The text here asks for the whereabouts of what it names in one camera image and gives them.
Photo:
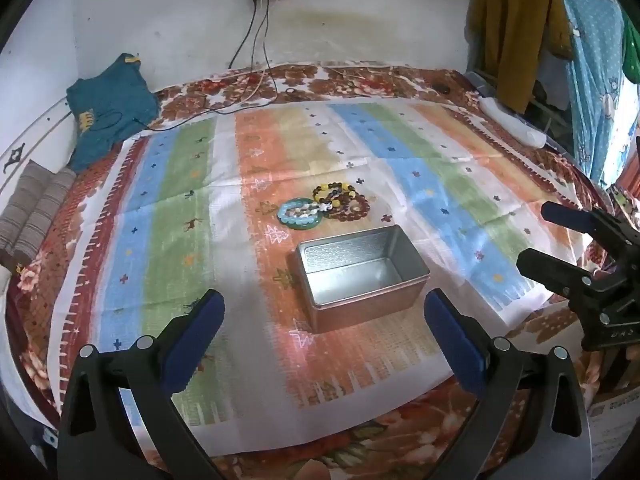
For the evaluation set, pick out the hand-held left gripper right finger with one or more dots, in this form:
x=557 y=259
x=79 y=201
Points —
x=455 y=340

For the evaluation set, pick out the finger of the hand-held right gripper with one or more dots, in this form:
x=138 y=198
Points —
x=550 y=270
x=575 y=215

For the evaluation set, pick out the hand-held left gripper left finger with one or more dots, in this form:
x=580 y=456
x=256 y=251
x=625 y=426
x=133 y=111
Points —
x=192 y=345

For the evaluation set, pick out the silver metal tin box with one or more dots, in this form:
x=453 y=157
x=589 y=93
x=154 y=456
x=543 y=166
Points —
x=350 y=270

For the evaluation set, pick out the green jade bangle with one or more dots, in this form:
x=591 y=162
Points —
x=311 y=226

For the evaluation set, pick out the white rolled towel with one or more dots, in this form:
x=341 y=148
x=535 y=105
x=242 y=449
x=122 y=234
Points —
x=510 y=120

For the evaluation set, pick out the printed cardboard box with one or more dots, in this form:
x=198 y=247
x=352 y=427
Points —
x=617 y=440

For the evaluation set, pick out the striped colourful mat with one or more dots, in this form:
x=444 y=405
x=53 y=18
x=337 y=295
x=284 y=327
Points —
x=175 y=200

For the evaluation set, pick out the blue dotted cloth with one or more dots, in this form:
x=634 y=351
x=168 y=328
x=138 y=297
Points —
x=595 y=60

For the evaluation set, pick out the green cloth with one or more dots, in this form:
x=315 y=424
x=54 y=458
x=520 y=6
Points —
x=634 y=50

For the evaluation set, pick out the mustard yellow garment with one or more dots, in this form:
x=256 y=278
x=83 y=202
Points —
x=515 y=20

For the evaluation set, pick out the teal shirt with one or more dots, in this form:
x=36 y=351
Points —
x=110 y=95

